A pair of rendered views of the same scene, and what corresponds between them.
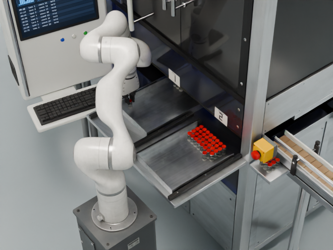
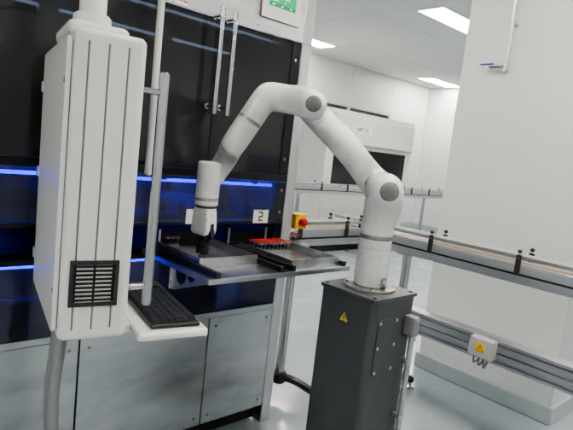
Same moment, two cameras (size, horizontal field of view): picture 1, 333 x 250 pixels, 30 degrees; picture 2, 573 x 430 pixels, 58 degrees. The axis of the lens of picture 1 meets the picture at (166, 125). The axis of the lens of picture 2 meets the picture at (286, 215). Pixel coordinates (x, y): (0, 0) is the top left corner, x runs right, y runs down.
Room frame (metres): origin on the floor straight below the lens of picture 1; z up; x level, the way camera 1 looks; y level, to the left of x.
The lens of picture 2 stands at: (2.15, 2.03, 1.32)
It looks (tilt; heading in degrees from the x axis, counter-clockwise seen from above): 7 degrees down; 263
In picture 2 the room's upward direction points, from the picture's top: 6 degrees clockwise
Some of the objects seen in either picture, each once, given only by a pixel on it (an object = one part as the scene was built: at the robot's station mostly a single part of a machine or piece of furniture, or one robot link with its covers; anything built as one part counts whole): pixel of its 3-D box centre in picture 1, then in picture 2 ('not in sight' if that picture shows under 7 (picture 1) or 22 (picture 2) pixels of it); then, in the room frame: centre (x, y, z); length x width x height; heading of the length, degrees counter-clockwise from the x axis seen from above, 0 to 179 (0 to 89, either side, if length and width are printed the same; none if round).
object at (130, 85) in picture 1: (128, 81); (205, 218); (2.22, 0.17, 1.05); 0.10 x 0.08 x 0.11; 126
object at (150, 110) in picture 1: (159, 104); (204, 251); (2.21, 0.03, 0.90); 0.34 x 0.26 x 0.04; 126
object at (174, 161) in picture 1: (185, 156); (287, 252); (1.87, -0.08, 0.90); 0.34 x 0.26 x 0.04; 125
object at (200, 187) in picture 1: (169, 134); (248, 259); (2.03, -0.01, 0.87); 0.70 x 0.48 x 0.02; 36
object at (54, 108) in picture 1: (75, 102); (155, 301); (2.33, 0.46, 0.82); 0.40 x 0.14 x 0.02; 115
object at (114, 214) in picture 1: (112, 199); (372, 262); (1.59, 0.23, 0.95); 0.19 x 0.19 x 0.18
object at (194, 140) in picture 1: (200, 146); (274, 246); (1.92, -0.15, 0.90); 0.18 x 0.02 x 0.05; 35
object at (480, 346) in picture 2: not in sight; (482, 347); (0.87, -0.21, 0.50); 0.12 x 0.05 x 0.09; 126
